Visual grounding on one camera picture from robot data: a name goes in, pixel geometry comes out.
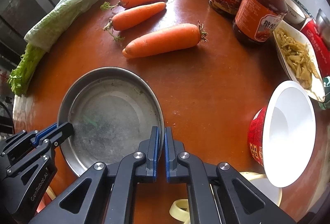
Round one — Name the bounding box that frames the pink bear-shaped bowl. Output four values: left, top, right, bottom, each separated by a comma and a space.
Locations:
36, 187, 56, 213

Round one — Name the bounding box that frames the steel round pan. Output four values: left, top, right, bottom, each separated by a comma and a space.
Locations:
57, 67, 165, 177

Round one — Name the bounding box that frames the red paper noodle bowl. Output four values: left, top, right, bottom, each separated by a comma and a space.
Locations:
247, 81, 316, 188

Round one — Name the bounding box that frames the carrot middle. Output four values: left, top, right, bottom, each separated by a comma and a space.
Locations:
103, 2, 166, 42

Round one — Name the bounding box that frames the white dish of pickled vegetables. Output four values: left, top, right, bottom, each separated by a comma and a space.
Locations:
273, 21, 325, 102

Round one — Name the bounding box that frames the carrot nearest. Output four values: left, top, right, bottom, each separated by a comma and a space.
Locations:
123, 22, 208, 59

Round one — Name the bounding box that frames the bagged celery bunch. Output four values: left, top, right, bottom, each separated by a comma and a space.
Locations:
7, 0, 98, 96

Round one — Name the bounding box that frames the red tissue box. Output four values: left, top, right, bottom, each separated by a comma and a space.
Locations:
300, 18, 330, 111

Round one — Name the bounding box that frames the brown sauce bottle yellow cap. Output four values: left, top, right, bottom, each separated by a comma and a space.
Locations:
233, 0, 288, 45

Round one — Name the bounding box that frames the white ceramic bowl with text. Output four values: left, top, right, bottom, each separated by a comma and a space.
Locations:
284, 0, 306, 25

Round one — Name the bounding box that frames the small steel bowl on box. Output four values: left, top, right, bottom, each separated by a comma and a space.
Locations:
316, 9, 330, 48

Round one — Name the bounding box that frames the yellow enamel bowl with handles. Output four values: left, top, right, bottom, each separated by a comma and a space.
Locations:
169, 171, 283, 223

